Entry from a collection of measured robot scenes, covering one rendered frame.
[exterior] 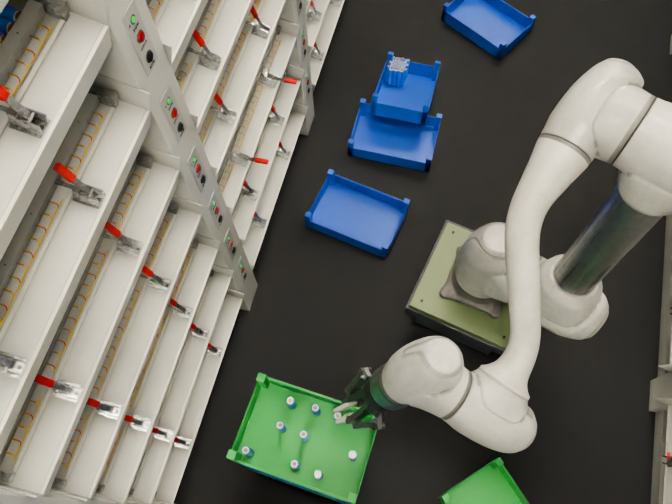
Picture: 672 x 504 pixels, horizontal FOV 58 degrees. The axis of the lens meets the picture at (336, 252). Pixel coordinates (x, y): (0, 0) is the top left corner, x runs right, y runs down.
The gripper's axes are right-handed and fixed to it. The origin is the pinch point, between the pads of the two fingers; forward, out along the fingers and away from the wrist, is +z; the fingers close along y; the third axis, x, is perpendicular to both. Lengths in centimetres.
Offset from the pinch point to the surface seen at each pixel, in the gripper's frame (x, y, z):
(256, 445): 15.8, -1.7, 17.9
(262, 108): 5, 85, 2
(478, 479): -52, -19, 30
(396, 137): -57, 100, 29
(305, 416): 4.5, 2.5, 12.7
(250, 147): 10, 73, 4
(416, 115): -58, 100, 15
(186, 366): 26.8, 22.5, 31.7
